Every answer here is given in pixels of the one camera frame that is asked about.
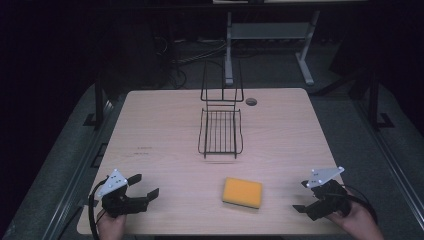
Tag black wire rack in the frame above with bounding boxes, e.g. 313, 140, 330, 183
197, 59, 245, 160

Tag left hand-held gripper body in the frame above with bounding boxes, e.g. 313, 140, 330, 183
97, 168, 150, 220

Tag person's right hand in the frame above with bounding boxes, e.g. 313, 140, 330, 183
327, 186, 385, 240

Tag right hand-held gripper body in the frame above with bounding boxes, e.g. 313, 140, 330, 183
305, 166, 353, 222

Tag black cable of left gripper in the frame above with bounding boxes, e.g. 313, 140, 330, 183
87, 179, 108, 240

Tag person's left hand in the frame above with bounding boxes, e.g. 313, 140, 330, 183
96, 210, 128, 240

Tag yellow sponge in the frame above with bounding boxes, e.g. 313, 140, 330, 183
221, 176, 264, 210

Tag black upright post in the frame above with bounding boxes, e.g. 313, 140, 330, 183
367, 69, 382, 132

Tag bundle of floor cables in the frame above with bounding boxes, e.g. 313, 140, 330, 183
153, 35, 232, 90

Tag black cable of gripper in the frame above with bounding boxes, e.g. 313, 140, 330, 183
343, 184, 380, 225
87, 179, 108, 240

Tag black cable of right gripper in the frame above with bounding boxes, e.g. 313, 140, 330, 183
343, 184, 380, 225

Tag grey metal stand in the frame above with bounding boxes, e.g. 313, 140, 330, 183
224, 9, 322, 87

